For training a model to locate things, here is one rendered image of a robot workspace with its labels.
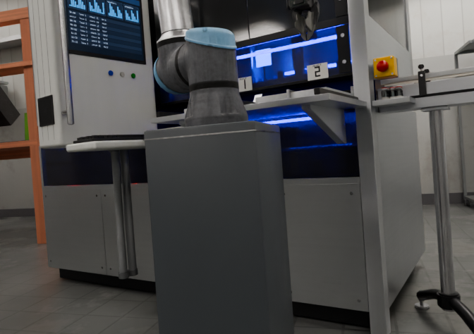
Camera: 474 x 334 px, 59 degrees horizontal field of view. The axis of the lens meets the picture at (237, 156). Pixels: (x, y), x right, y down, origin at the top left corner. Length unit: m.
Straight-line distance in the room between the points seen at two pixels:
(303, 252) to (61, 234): 1.59
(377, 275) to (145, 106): 1.23
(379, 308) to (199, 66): 1.16
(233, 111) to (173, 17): 0.31
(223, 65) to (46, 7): 1.07
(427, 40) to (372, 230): 3.69
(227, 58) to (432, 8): 4.38
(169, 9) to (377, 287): 1.21
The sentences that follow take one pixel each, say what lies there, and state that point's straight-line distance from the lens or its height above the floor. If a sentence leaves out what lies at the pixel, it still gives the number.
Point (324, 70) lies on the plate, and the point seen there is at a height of 1.02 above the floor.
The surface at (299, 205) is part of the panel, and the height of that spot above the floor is 0.49.
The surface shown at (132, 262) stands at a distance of 2.08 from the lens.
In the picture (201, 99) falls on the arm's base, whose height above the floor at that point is 0.85.
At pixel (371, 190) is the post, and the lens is 1.62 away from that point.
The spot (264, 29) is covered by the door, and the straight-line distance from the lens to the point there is 1.84.
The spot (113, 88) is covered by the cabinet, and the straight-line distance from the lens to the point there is 1.91.
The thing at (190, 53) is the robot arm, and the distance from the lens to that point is 0.97.
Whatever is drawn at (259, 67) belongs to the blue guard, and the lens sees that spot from 1.81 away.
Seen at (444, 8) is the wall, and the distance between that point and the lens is 5.23.
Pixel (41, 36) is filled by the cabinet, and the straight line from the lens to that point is 1.89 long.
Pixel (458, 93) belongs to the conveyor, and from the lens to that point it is 1.68.
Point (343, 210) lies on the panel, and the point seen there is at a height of 0.48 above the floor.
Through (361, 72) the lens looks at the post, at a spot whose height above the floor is 0.99.
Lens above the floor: 0.73
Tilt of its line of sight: 1 degrees down
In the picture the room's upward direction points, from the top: 4 degrees counter-clockwise
